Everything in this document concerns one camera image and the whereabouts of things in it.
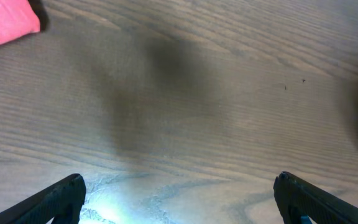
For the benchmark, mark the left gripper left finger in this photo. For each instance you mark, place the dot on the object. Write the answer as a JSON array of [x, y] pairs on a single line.
[[59, 203]]

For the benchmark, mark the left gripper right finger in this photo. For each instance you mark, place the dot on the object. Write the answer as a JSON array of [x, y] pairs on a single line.
[[301, 202]]

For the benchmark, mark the red folded t-shirt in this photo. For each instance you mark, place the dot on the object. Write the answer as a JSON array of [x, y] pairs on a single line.
[[16, 20]]

